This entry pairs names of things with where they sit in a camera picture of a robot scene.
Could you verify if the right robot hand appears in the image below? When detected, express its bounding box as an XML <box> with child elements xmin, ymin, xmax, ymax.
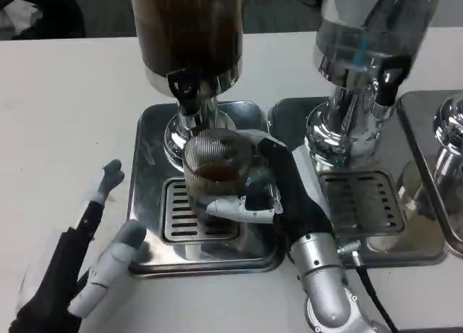
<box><xmin>196</xmin><ymin>129</ymin><xmax>334</xmax><ymax>248</ymax></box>

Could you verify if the clear drink dispenser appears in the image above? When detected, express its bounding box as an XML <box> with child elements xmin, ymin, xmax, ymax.
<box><xmin>303</xmin><ymin>0</ymin><xmax>446</xmax><ymax>174</ymax></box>

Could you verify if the black tap of dark dispenser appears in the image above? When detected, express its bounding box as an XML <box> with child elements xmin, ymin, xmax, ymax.
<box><xmin>166</xmin><ymin>68</ymin><xmax>202</xmax><ymax>117</ymax></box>

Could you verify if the steel drip tray of dark dispenser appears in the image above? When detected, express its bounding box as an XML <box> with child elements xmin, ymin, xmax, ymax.
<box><xmin>126</xmin><ymin>101</ymin><xmax>287</xmax><ymax>279</ymax></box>

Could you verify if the steel grid of clear dispenser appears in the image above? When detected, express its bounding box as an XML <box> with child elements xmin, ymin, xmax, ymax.
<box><xmin>318</xmin><ymin>170</ymin><xmax>407</xmax><ymax>235</ymax></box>

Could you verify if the dark drink dispenser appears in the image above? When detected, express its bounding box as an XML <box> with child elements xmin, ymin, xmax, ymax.
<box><xmin>127</xmin><ymin>0</ymin><xmax>245</xmax><ymax>174</ymax></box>

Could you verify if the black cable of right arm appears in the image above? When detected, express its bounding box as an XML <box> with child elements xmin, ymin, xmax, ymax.
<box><xmin>337</xmin><ymin>240</ymin><xmax>400</xmax><ymax>333</ymax></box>

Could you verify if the person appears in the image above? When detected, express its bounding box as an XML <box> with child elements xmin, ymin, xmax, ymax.
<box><xmin>0</xmin><ymin>0</ymin><xmax>87</xmax><ymax>41</ymax></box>

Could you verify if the black tap of clear dispenser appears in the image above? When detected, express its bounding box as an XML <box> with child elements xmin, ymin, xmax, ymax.
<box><xmin>375</xmin><ymin>55</ymin><xmax>414</xmax><ymax>106</ymax></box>

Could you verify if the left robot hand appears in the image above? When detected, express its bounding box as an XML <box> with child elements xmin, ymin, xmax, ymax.
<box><xmin>8</xmin><ymin>159</ymin><xmax>148</xmax><ymax>333</ymax></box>

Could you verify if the steel grid of dark dispenser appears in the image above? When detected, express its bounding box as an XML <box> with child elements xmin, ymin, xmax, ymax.
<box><xmin>161</xmin><ymin>177</ymin><xmax>242</xmax><ymax>245</ymax></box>

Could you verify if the clear ribbed glass cup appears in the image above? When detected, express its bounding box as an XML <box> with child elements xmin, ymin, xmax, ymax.
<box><xmin>181</xmin><ymin>128</ymin><xmax>256</xmax><ymax>219</ymax></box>

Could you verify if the steel drip tray of clear dispenser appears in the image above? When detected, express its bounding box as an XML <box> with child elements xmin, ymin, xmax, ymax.
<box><xmin>267</xmin><ymin>96</ymin><xmax>449</xmax><ymax>269</ymax></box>

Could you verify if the steel tray of chrome stand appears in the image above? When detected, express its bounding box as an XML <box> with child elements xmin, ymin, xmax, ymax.
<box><xmin>396</xmin><ymin>90</ymin><xmax>463</xmax><ymax>258</ymax></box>

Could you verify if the chrome dispenser stand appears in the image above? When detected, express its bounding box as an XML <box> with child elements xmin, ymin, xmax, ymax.
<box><xmin>431</xmin><ymin>95</ymin><xmax>463</xmax><ymax>211</ymax></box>

